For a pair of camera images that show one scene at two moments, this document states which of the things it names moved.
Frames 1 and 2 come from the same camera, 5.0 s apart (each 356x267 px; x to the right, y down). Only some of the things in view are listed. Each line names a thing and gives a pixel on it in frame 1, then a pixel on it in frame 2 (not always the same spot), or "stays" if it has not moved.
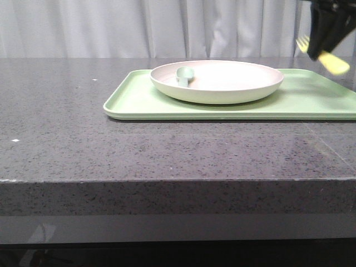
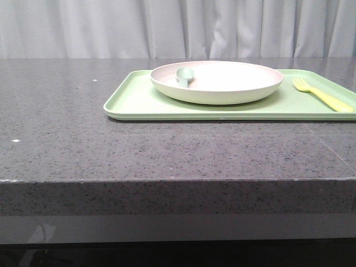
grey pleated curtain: [152, 29] stays
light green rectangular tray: [303, 94] stays
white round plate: [217, 82] stays
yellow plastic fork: [332, 63] → [300, 83]
